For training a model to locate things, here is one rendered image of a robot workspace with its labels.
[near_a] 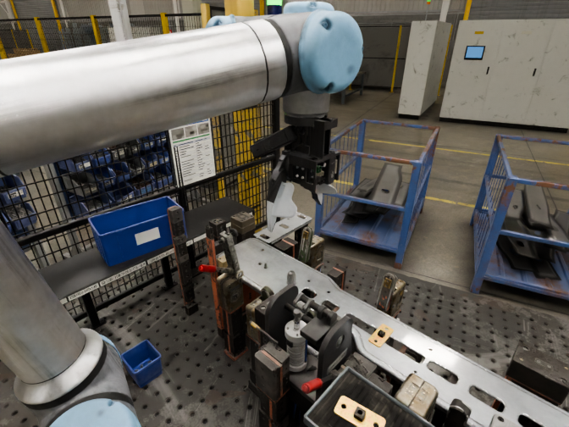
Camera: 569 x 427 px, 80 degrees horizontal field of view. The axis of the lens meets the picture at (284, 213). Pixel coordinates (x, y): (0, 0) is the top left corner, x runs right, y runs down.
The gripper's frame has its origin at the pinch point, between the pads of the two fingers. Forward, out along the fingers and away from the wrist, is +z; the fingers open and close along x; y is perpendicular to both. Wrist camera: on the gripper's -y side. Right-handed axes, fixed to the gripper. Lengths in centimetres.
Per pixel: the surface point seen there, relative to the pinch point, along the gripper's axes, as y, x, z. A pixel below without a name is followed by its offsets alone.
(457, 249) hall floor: -16, 256, 143
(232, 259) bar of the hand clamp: -32.8, 9.6, 31.1
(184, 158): -89, 31, 16
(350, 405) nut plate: 21.2, -8.4, 27.4
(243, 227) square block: -58, 36, 41
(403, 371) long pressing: 22, 18, 44
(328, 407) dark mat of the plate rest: 18.4, -11.1, 27.7
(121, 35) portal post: -471, 193, -30
